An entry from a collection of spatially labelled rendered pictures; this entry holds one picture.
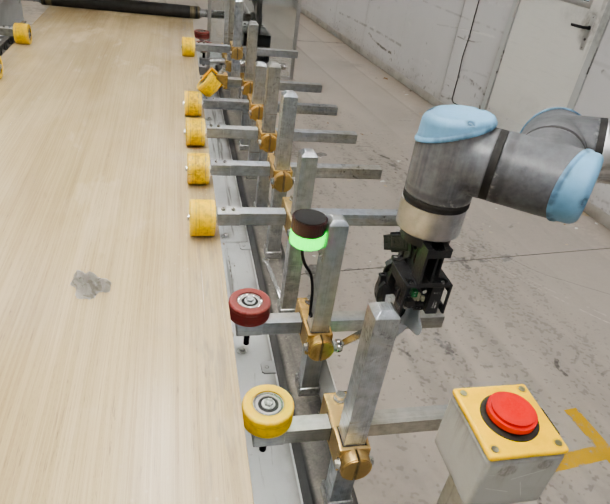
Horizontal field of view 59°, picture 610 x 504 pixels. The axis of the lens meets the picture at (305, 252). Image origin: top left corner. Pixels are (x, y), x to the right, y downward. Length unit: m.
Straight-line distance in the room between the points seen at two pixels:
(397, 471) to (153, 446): 1.27
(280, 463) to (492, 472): 0.72
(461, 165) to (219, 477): 0.51
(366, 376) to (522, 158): 0.35
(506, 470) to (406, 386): 1.78
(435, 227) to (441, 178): 0.07
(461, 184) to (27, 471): 0.66
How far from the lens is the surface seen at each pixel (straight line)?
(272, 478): 1.13
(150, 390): 0.89
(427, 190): 0.71
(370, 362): 0.76
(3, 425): 0.88
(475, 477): 0.48
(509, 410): 0.48
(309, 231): 0.89
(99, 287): 1.08
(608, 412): 2.56
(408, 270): 0.79
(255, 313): 1.01
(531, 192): 0.69
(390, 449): 2.03
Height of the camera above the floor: 1.55
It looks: 33 degrees down
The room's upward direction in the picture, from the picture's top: 8 degrees clockwise
